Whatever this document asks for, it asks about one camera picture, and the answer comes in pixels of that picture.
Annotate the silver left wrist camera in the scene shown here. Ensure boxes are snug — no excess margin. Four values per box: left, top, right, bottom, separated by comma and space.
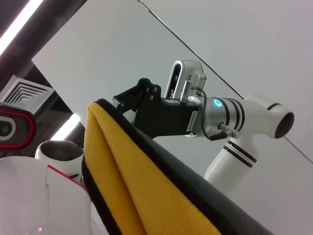
163, 60, 207, 100

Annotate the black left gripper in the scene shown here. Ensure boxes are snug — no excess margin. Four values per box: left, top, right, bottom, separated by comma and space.
112, 78, 205, 138

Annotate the yellow towel with black trim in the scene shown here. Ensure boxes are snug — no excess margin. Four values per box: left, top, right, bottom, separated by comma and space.
80, 98, 273, 235

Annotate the black cable with metal plugs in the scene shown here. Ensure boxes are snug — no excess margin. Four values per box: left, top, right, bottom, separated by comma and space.
180, 80, 240, 142

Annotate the ceiling light strip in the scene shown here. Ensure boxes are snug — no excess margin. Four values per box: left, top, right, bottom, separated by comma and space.
0, 0, 45, 57
50, 113, 82, 142

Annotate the black robot head red outline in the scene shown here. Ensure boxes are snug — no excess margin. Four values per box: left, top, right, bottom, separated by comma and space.
0, 104, 35, 150

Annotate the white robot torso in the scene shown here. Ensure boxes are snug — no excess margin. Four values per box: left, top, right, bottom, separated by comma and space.
0, 156, 95, 235

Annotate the white ceiling air vent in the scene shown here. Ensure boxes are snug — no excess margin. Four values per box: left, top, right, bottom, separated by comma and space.
0, 74, 56, 116

